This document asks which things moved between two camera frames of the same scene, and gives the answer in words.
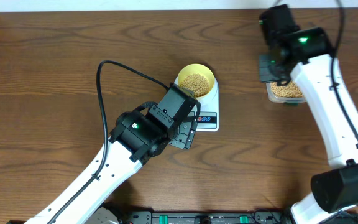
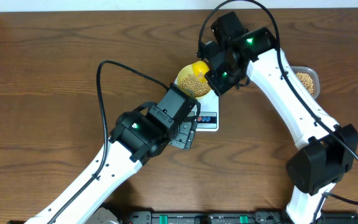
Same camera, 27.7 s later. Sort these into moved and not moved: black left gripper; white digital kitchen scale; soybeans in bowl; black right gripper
Moved: black right gripper
Not moved: black left gripper; white digital kitchen scale; soybeans in bowl
